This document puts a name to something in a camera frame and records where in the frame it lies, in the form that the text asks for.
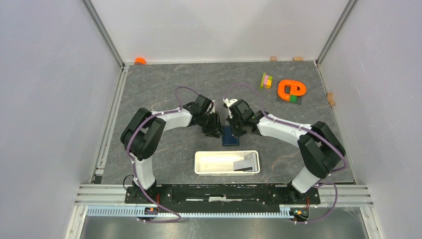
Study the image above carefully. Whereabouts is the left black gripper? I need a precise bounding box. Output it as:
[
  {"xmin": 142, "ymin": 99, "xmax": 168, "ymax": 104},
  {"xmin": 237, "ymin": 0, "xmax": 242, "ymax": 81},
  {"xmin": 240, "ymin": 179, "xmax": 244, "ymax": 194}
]
[{"xmin": 199, "ymin": 111, "xmax": 225, "ymax": 138}]

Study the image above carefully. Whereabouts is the navy blue card holder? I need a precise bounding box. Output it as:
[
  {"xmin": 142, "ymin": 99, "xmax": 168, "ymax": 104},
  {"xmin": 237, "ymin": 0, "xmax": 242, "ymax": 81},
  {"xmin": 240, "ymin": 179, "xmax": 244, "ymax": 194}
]
[{"xmin": 222, "ymin": 125, "xmax": 240, "ymax": 146}]

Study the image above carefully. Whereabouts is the white plastic tray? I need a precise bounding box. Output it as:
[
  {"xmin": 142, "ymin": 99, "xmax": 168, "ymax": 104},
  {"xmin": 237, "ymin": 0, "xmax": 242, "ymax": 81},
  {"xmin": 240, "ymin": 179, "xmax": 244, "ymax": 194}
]
[{"xmin": 194, "ymin": 150, "xmax": 261, "ymax": 176}]

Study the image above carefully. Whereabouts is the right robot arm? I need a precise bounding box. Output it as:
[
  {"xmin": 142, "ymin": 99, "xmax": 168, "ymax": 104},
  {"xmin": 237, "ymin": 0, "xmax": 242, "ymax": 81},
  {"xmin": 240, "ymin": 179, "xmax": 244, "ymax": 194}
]
[{"xmin": 223, "ymin": 98, "xmax": 347, "ymax": 203}]

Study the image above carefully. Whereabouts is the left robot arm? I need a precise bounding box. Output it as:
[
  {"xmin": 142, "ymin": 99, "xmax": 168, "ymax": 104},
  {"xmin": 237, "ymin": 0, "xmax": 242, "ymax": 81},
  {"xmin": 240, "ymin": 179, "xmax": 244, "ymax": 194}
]
[{"xmin": 120, "ymin": 95, "xmax": 224, "ymax": 203}]

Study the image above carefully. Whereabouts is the stack of silver cards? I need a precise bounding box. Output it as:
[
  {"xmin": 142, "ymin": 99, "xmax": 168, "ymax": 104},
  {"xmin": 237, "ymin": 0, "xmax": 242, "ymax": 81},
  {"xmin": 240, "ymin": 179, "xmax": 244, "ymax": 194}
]
[{"xmin": 233, "ymin": 159, "xmax": 259, "ymax": 172}]

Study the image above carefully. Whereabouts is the pink green block stack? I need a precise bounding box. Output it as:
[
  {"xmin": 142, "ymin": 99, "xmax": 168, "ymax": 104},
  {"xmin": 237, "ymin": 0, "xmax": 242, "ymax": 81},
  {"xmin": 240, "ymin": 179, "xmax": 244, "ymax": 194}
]
[{"xmin": 260, "ymin": 73, "xmax": 273, "ymax": 89}]

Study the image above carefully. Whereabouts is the orange marble run piece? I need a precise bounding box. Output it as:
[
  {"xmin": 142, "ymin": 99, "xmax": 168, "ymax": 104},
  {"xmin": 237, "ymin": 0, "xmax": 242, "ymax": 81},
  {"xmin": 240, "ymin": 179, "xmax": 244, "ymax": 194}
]
[{"xmin": 277, "ymin": 79, "xmax": 307, "ymax": 100}]

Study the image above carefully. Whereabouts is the green lego brick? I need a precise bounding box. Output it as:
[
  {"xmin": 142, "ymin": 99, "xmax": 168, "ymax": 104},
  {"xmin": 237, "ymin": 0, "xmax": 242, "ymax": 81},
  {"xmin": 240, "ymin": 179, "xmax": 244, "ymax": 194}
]
[{"xmin": 289, "ymin": 95, "xmax": 298, "ymax": 103}]

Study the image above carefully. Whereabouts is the right wooden block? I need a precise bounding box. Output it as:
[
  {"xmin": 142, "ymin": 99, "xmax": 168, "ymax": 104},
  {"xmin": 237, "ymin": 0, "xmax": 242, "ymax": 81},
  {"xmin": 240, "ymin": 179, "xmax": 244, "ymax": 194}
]
[{"xmin": 293, "ymin": 56, "xmax": 304, "ymax": 61}]

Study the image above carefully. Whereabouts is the curved wooden piece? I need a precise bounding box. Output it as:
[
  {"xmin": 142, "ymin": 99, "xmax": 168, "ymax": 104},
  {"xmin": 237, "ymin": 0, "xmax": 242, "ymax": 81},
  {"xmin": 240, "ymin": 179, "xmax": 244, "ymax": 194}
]
[{"xmin": 326, "ymin": 92, "xmax": 336, "ymax": 107}]

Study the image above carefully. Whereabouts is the orange round cap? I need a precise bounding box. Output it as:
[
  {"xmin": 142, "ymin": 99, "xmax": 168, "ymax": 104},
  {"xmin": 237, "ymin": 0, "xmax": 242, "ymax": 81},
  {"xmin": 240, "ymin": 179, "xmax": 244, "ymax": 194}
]
[{"xmin": 134, "ymin": 57, "xmax": 146, "ymax": 65}]

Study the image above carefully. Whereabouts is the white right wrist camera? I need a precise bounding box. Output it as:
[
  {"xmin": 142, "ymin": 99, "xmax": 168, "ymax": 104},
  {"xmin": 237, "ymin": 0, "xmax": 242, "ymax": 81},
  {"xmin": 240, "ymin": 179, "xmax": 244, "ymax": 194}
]
[{"xmin": 222, "ymin": 98, "xmax": 238, "ymax": 119}]

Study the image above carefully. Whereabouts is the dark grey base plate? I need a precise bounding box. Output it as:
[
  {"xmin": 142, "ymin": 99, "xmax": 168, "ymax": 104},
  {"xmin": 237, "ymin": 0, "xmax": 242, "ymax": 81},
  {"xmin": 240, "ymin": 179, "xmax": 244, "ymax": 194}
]
[{"xmin": 276, "ymin": 95, "xmax": 303, "ymax": 105}]

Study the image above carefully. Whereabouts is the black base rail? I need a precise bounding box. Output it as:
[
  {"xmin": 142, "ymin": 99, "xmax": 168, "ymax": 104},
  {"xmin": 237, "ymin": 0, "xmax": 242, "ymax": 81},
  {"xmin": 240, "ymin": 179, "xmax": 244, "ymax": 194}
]
[{"xmin": 124, "ymin": 183, "xmax": 321, "ymax": 214}]

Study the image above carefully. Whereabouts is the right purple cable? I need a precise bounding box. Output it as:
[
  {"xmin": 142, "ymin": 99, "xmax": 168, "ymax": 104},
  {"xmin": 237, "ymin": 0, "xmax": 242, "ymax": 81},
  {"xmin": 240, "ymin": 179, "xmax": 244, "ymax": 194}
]
[{"xmin": 223, "ymin": 83, "xmax": 348, "ymax": 225}]

